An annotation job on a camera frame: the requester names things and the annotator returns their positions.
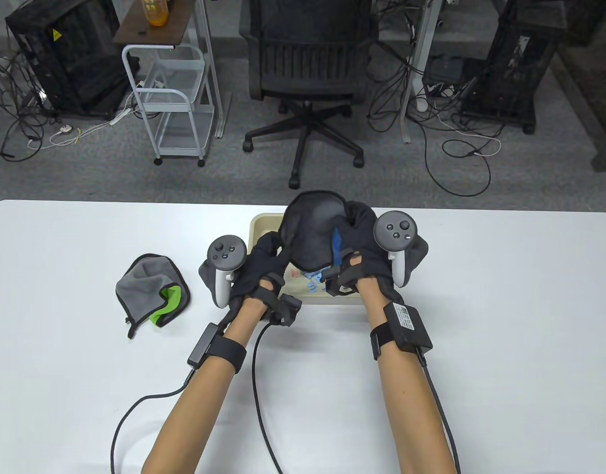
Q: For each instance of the white rolling cart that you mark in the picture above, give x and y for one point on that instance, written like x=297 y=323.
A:
x=172 y=94

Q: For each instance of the cream plastic tray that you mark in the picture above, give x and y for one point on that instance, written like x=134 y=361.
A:
x=263 y=227

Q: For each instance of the person's right forearm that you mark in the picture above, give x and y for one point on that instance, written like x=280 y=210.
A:
x=411 y=405

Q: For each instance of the green and grey hand towel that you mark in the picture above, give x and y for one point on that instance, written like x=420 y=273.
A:
x=144 y=281

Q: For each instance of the white desk leg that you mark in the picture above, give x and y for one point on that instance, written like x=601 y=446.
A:
x=211 y=74
x=416 y=74

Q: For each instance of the person's right hand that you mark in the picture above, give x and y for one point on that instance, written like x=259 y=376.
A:
x=367 y=256

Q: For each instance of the blue and grey hand towel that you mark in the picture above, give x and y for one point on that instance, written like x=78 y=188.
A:
x=312 y=232

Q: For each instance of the person's left hand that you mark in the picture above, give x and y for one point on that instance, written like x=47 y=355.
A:
x=256 y=276

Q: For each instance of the black office chair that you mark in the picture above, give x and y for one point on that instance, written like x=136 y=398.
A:
x=307 y=64

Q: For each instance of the wooden side table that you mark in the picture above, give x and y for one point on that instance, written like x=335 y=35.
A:
x=135 y=27

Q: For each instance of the black power box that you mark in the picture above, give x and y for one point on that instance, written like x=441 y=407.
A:
x=443 y=69

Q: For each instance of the person's left forearm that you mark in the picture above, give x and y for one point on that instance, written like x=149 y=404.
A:
x=194 y=419

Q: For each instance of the grey handheld controller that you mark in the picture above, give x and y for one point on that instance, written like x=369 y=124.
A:
x=226 y=252
x=394 y=229

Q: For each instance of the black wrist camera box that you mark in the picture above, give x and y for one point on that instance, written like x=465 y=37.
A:
x=204 y=345
x=406 y=326

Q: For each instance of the black computer tower yellow label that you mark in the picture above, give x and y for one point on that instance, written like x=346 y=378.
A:
x=70 y=59

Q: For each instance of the orange bottle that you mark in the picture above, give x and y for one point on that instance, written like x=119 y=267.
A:
x=156 y=12

